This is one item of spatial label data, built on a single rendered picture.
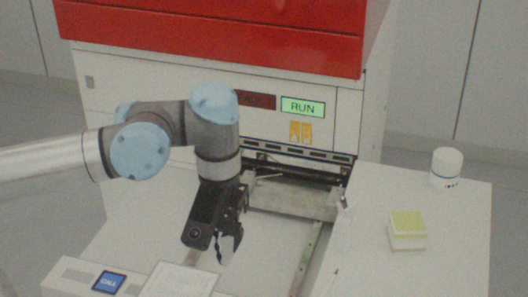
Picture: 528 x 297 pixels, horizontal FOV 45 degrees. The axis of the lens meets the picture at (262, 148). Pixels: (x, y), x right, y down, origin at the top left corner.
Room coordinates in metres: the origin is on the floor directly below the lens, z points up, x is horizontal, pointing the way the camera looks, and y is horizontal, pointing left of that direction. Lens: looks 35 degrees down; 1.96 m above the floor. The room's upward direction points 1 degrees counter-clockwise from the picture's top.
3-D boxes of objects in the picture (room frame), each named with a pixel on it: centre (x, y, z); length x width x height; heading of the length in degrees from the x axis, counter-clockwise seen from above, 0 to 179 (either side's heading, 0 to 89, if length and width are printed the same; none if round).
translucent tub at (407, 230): (1.02, -0.31, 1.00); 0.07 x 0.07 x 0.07; 0
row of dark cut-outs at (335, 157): (1.41, -0.03, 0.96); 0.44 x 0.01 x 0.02; 72
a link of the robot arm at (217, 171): (0.86, 0.08, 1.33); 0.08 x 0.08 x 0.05
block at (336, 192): (1.26, -0.19, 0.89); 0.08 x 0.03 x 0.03; 162
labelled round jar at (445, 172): (1.23, -0.45, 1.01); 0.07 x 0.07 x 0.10
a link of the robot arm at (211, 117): (0.85, 0.08, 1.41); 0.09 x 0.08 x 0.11; 93
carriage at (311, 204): (1.31, -0.03, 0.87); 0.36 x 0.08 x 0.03; 72
